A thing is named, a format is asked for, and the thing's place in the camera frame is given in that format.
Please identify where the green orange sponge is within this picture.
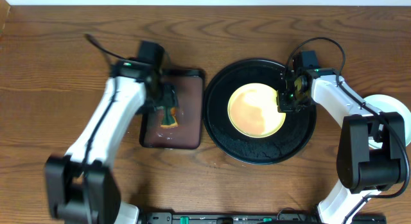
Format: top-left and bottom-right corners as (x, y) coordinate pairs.
(160, 107), (179, 128)

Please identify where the yellow plate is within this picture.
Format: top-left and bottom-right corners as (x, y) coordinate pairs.
(227, 83), (286, 139)

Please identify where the light blue plate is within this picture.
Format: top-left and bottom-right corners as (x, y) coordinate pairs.
(365, 94), (411, 146)

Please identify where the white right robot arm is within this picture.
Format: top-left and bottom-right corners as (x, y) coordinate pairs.
(277, 68), (410, 223)

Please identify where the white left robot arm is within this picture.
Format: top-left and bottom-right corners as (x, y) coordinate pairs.
(44, 60), (177, 223)

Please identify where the rectangular brown tray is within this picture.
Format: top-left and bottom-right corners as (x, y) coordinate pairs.
(139, 69), (205, 150)

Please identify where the round black tray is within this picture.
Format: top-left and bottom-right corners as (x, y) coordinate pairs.
(203, 58), (317, 165)

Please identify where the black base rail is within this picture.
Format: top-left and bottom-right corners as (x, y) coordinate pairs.
(137, 211), (388, 224)

